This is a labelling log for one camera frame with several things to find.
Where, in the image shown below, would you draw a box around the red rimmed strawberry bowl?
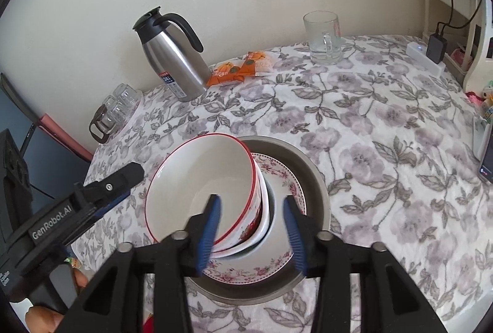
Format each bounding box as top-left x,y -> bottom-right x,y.
145,134 -> 262,250

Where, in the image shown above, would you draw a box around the small white bowl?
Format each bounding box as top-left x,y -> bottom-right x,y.
211,166 -> 269,259

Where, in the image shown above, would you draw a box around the floral pink rimmed plate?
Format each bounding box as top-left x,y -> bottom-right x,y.
203,153 -> 307,286

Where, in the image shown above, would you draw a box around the large pale blue bowl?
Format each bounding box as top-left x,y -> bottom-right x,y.
246,179 -> 276,251

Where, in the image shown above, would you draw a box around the person's left hand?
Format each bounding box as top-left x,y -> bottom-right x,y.
24,266 -> 90,333

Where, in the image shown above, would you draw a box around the glass cups in rack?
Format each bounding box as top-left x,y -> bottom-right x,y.
88,83 -> 143,144

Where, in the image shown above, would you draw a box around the smartphone on stand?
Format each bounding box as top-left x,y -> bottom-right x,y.
479,134 -> 493,184

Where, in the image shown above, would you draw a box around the floral grey tablecloth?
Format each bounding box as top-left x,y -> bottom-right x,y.
86,35 -> 492,332

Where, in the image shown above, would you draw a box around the stainless steel thermos jug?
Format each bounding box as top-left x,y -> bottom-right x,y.
133,7 -> 211,102

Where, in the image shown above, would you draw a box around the orange snack packet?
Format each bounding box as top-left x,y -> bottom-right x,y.
237,51 -> 277,77
207,62 -> 255,87

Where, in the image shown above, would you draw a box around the white power strip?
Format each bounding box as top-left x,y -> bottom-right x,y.
406,42 -> 446,78

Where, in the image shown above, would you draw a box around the black power adapter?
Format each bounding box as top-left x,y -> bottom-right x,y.
426,33 -> 448,64

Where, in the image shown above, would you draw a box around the clear glass mug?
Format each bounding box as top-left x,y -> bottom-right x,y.
303,10 -> 343,65

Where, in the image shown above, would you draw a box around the cream white chair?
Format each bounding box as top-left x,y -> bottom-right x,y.
423,0 -> 492,95

